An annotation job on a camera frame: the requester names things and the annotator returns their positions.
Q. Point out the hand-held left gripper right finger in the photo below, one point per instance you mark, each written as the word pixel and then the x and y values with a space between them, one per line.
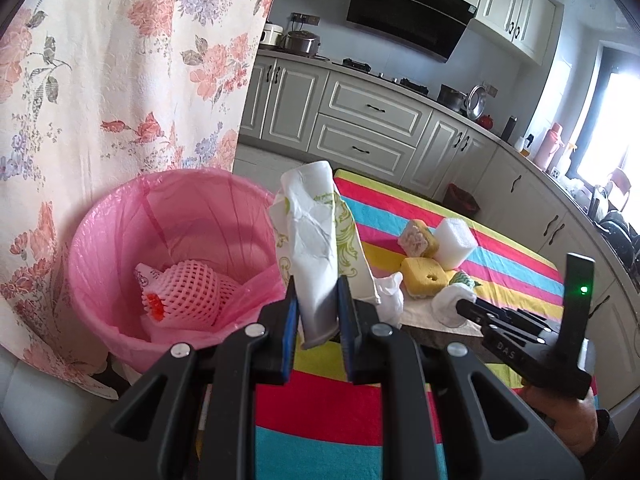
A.
pixel 346 330

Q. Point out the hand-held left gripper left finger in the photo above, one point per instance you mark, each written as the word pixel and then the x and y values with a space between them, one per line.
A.
pixel 287 330

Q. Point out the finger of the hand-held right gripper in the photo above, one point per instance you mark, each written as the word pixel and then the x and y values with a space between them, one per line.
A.
pixel 520 319
pixel 480 317

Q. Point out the green white foam net roll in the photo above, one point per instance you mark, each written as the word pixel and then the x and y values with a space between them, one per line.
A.
pixel 447 302

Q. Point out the white plastic bag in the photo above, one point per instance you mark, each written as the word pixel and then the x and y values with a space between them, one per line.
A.
pixel 390 295

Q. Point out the white paper napkin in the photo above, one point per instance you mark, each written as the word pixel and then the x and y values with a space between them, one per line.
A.
pixel 420 319

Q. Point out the plain yellow sponge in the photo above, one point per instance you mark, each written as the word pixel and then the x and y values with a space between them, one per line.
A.
pixel 422 275

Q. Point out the crushed floral paper cup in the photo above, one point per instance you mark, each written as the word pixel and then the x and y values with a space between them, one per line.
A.
pixel 315 260

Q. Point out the white foam block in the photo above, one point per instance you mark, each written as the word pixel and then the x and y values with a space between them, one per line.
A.
pixel 455 240

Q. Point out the yellow sponge with pink scourer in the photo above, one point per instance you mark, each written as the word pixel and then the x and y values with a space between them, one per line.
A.
pixel 417 237

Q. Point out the pink foam net sleeve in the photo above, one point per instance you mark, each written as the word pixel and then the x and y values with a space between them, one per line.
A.
pixel 190 290

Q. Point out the trash bin with pink bag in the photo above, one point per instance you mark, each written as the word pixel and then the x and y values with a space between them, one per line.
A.
pixel 200 210

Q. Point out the person's right forearm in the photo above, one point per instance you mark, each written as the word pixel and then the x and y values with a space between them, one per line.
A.
pixel 607 435

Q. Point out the person's right hand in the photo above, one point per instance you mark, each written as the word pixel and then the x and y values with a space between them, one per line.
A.
pixel 570 420

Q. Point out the colourful striped tablecloth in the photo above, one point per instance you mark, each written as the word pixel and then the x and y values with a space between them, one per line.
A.
pixel 320 410

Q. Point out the brown floor bin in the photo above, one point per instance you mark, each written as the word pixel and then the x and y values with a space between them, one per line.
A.
pixel 461 201

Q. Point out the dish rack with dishes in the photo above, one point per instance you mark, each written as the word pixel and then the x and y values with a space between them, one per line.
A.
pixel 615 220

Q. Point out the pink thermos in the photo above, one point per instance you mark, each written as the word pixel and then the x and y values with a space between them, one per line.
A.
pixel 549 147

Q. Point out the small white jar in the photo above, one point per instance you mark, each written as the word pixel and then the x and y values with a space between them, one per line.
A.
pixel 521 145

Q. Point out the black bottle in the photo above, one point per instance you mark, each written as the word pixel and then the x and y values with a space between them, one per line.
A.
pixel 510 129

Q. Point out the red kettle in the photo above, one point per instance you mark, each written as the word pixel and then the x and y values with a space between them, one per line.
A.
pixel 484 121

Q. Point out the steel basin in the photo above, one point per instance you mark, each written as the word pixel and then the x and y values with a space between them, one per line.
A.
pixel 475 102

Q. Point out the kitchen window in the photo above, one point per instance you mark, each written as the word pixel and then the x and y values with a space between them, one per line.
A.
pixel 610 120

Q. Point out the dark cooking pot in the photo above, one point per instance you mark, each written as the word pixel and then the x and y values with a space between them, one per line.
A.
pixel 450 99

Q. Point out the white lower kitchen cabinets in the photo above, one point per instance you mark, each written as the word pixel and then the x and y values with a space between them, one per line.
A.
pixel 370 110

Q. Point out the white kitchen cabinets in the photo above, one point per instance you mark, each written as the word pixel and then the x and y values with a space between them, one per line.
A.
pixel 520 15
pixel 370 110

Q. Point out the black gas stove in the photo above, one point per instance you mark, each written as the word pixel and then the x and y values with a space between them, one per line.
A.
pixel 385 77

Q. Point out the silver rice cooker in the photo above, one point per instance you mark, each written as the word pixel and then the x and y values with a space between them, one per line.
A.
pixel 301 44

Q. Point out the white rice cooker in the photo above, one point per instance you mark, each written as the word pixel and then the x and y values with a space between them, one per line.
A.
pixel 272 35

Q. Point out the white upper kitchen cabinets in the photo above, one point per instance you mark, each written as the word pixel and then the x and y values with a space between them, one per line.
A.
pixel 520 15

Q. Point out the floral printed curtain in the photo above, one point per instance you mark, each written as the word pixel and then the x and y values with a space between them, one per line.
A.
pixel 125 60

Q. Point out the black range hood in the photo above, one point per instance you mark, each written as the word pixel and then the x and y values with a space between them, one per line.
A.
pixel 410 10

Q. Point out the wall socket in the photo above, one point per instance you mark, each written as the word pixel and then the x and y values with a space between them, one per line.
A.
pixel 305 19

